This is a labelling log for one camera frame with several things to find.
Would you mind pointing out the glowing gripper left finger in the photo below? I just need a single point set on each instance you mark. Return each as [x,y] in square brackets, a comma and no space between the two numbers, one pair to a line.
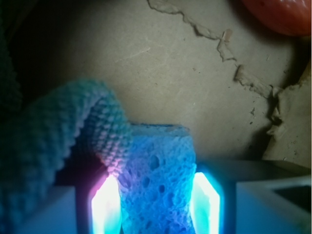
[97,199]

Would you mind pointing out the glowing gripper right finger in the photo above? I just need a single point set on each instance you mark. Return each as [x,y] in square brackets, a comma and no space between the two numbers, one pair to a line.
[251,197]

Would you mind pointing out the blue sponge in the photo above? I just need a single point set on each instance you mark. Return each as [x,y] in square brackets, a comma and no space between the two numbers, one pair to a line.
[156,183]

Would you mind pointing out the light green cloth rag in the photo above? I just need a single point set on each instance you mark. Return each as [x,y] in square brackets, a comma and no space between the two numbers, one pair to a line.
[36,141]

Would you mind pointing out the brown paper bag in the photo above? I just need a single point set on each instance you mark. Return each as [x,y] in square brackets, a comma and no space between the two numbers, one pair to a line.
[170,68]

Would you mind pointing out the orange ring toy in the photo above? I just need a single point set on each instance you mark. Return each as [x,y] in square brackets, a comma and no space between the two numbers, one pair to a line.
[287,17]

